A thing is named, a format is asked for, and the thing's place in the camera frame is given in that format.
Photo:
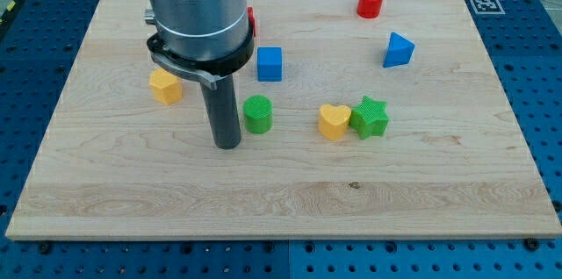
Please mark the yellow heart block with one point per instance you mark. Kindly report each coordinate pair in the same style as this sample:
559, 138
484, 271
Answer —
333, 121

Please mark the green star block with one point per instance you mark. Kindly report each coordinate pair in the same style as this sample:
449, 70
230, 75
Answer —
369, 118

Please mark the blue cube block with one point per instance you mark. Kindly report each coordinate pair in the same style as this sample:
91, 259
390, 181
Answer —
269, 64

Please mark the red cylinder block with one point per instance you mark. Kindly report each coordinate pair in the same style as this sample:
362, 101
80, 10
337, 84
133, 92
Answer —
369, 8

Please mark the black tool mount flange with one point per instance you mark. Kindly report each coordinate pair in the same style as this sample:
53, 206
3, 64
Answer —
207, 73

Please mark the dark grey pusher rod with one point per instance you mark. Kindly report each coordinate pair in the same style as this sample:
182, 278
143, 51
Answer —
221, 107

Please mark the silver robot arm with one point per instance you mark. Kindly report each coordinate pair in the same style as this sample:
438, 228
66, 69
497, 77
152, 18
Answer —
205, 41

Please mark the blue triangle block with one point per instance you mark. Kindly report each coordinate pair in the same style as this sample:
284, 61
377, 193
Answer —
399, 51

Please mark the white fiducial marker tag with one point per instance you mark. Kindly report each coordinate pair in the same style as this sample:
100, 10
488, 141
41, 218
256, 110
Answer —
487, 7

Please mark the wooden board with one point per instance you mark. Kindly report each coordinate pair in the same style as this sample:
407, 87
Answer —
453, 164

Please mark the red block behind arm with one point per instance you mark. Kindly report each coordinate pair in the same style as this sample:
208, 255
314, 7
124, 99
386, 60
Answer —
252, 19

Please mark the green cylinder block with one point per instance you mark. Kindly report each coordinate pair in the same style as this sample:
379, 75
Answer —
258, 114

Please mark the yellow pentagon block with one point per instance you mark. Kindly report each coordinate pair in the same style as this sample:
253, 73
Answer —
166, 88

